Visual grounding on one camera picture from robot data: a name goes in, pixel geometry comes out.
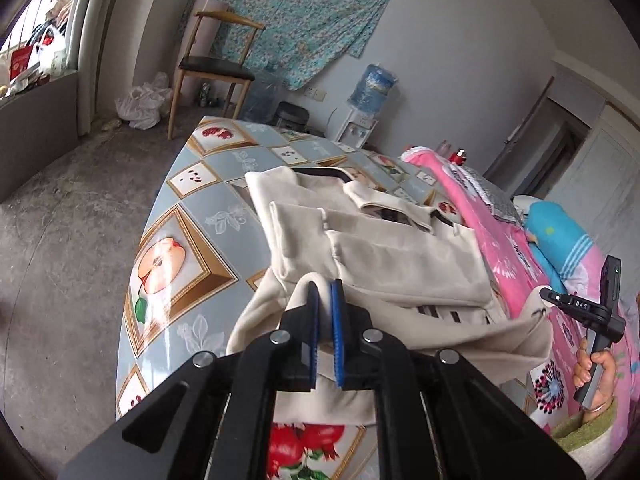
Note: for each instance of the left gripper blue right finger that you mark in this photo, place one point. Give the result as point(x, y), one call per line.
point(340, 329)

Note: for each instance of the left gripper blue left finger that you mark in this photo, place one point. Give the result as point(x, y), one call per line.
point(310, 335)

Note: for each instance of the cream jacket with black trim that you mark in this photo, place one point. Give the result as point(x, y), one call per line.
point(422, 280)

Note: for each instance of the person's right hand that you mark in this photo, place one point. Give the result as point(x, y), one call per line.
point(599, 370)

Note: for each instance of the pink floral blanket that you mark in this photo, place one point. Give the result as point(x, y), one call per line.
point(506, 250)

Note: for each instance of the blue pillow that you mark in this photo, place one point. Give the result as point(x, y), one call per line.
point(563, 249)

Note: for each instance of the grey lace cloth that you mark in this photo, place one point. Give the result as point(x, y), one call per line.
point(497, 201)

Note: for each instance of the fruit pattern table cloth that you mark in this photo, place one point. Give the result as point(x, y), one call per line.
point(203, 254)

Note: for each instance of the white water dispenser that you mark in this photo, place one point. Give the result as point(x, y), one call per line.
point(356, 128)

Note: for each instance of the black rice cooker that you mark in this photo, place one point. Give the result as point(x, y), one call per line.
point(290, 116)

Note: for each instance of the blue water jug on dispenser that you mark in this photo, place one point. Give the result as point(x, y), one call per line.
point(372, 90)

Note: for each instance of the empty clear water jug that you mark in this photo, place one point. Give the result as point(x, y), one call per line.
point(263, 97)

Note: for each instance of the wooden chair with black seat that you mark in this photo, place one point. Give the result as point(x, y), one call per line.
point(216, 69)

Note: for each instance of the white plastic bag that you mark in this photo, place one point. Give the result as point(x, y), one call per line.
point(144, 106)

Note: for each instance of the dark grey cabinet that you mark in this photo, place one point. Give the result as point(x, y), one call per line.
point(37, 127)

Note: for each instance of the teal floral wall cloth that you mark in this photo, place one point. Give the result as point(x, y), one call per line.
point(303, 37)

